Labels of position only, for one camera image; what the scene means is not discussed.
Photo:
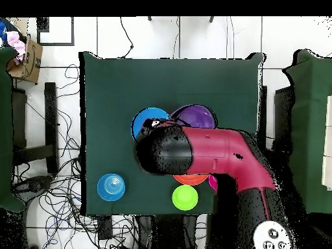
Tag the blue small bowl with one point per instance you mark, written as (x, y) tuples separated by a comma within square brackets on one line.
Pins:
[(111, 187)]

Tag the orange large bowl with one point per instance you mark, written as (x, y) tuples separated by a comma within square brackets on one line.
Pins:
[(190, 179)]

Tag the blue item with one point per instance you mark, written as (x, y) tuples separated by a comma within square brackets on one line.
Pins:
[(3, 31)]

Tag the pink cloth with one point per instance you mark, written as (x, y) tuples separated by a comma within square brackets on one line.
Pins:
[(15, 42)]

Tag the black power strip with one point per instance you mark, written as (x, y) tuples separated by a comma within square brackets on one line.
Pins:
[(105, 228)]

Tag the cardboard box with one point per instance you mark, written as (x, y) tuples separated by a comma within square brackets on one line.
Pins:
[(31, 62)]

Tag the pink-red small bowl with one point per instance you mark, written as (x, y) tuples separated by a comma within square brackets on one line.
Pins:
[(212, 182)]

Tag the green cloth covered table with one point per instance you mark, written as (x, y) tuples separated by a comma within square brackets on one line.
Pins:
[(5, 129), (308, 116)]

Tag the dark green tablecloth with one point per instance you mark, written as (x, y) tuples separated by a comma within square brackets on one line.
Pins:
[(168, 85)]

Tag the black metal stand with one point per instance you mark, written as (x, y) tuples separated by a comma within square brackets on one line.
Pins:
[(50, 124)]

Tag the blue large bowl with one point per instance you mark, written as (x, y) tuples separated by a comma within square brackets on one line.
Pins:
[(145, 114)]

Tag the green small bowl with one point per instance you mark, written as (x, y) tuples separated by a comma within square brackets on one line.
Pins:
[(185, 197)]

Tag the black square frame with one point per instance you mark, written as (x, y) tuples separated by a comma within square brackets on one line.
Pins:
[(55, 44)]

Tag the black chair base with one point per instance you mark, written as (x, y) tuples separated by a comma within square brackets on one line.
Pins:
[(33, 185)]

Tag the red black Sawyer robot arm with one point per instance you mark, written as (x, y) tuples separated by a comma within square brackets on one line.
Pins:
[(215, 153)]

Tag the purple large bowl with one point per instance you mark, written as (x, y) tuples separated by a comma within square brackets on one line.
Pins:
[(197, 116)]

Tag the black cabinet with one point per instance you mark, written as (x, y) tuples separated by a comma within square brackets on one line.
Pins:
[(282, 111)]

